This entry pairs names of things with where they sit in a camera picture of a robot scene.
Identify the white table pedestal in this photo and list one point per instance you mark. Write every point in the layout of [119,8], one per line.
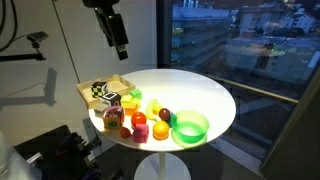
[162,166]

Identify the red tomato toy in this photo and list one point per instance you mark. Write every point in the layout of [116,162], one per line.
[138,119]

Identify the black equipment cart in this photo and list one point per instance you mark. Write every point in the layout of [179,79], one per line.
[53,150]

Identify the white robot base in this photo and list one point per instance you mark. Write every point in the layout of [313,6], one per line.
[13,160]

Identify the small red strawberry toy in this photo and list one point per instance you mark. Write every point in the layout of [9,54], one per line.
[125,132]

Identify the black tripod camera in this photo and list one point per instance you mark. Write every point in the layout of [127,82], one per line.
[36,37]

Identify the orange bell pepper toy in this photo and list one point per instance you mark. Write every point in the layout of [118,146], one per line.
[113,120]

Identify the translucent green bowl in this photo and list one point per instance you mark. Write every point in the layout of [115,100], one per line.
[190,126]

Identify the dark window frame post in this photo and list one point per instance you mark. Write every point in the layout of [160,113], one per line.
[164,33]

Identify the yellow banana toy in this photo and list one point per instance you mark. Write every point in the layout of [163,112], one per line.
[151,108]

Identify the black white checkered cube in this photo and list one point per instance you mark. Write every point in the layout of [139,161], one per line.
[98,90]

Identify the small green cube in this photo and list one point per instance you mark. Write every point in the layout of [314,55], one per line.
[136,93]

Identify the pink cube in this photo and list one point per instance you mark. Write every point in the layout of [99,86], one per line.
[141,133]

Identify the yellow green block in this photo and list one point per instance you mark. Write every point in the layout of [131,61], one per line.
[126,99]

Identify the wooden tray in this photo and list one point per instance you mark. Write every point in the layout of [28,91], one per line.
[117,85]

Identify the orange wooden block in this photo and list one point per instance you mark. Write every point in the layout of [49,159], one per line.
[129,108]

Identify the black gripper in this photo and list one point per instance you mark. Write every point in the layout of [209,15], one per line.
[111,26]

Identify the dark red plum toy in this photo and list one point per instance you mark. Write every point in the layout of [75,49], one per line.
[164,114]

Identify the orange fruit toy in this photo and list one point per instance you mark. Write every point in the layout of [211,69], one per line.
[161,130]

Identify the metal window railing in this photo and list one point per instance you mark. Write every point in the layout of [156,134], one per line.
[253,88]

